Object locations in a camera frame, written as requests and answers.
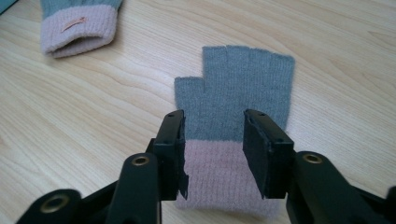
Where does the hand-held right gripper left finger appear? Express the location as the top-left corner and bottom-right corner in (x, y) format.
(151, 109), (190, 202)

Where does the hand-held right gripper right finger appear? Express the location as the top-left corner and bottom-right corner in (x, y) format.
(242, 108), (295, 200)

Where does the grey and pink knit glove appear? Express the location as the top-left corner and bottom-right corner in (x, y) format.
(39, 0), (124, 60)
(174, 45), (296, 218)

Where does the teal object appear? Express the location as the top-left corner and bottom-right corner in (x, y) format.
(0, 0), (19, 15)

